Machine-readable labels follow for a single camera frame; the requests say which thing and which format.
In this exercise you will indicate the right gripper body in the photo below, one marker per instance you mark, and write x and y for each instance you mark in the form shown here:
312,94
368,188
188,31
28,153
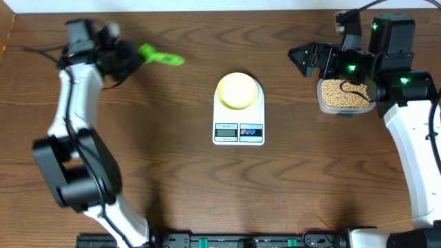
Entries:
349,66

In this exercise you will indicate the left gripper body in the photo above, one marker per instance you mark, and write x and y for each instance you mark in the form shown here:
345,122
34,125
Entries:
122,62

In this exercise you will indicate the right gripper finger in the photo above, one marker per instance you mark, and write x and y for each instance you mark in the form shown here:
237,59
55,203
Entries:
307,65
308,51

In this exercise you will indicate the green plastic scoop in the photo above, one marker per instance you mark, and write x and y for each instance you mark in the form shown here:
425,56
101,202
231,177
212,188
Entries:
150,54

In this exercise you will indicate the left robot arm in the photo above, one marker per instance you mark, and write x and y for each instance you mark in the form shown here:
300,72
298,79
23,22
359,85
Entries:
79,170

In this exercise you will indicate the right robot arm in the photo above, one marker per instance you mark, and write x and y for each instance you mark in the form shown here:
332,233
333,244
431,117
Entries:
408,102

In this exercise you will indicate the yellow bowl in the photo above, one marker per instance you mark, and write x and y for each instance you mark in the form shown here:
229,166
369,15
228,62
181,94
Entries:
237,91

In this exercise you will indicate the white digital kitchen scale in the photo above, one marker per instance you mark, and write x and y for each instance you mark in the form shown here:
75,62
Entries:
239,127

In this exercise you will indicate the clear container of soybeans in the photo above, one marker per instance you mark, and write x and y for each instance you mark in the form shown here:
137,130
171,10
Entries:
339,96

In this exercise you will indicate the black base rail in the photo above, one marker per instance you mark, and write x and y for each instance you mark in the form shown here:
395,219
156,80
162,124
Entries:
314,238

